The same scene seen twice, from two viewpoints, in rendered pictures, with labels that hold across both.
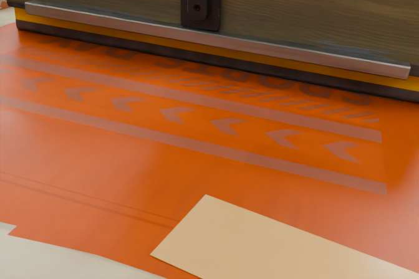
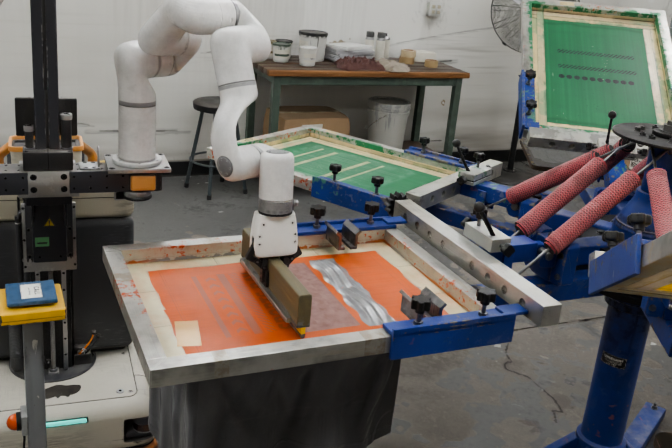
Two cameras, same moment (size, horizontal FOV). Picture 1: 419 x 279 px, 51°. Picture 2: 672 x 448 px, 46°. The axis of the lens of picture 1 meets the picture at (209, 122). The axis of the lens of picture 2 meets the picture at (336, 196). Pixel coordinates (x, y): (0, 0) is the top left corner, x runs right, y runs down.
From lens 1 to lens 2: 1.59 m
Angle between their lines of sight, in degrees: 47
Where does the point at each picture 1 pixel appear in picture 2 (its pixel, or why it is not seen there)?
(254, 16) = (273, 286)
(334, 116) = (263, 325)
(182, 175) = (200, 316)
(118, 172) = (192, 310)
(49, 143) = (191, 300)
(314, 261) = (191, 334)
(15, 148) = (184, 298)
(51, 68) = (226, 283)
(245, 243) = (188, 327)
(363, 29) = (286, 302)
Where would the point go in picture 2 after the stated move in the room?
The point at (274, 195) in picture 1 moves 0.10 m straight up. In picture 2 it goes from (207, 326) to (209, 283)
